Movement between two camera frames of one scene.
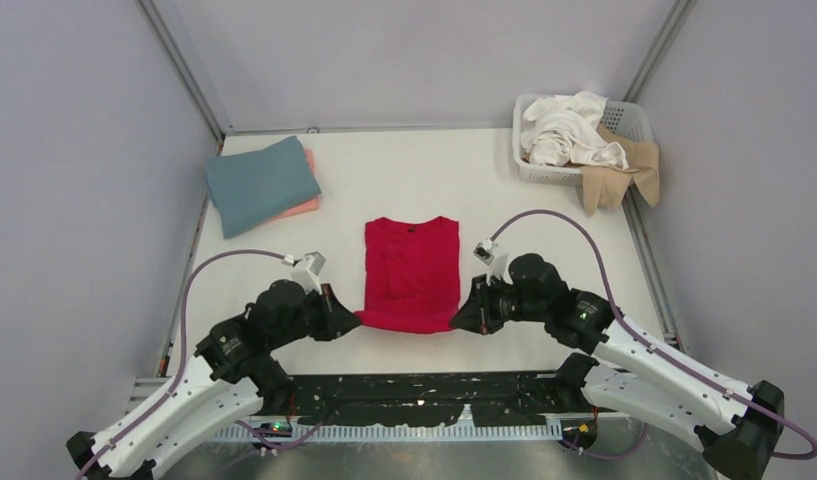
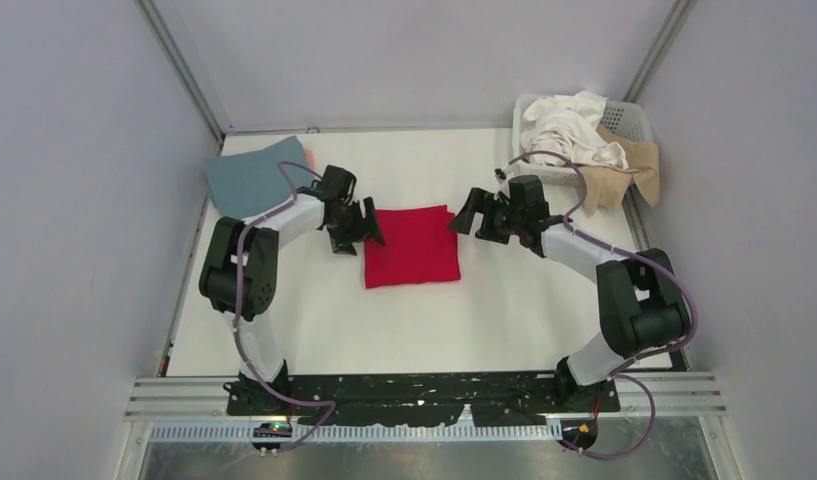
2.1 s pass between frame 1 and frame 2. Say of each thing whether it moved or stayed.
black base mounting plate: stayed
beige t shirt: stayed
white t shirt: stayed
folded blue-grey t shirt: stayed
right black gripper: moved
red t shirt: moved
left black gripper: moved
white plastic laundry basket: stayed
